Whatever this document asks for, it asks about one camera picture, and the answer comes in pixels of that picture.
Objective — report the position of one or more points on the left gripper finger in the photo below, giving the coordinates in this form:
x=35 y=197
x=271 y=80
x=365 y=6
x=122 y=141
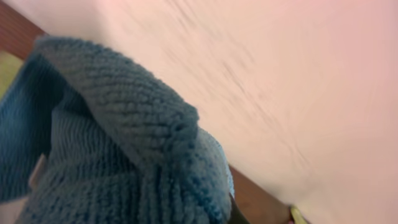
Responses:
x=236 y=216

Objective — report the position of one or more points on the blue microfiber cloth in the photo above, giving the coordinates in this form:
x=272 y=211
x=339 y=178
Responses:
x=92 y=137

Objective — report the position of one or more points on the folded green cloth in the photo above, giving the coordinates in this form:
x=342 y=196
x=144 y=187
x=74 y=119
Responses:
x=9 y=67

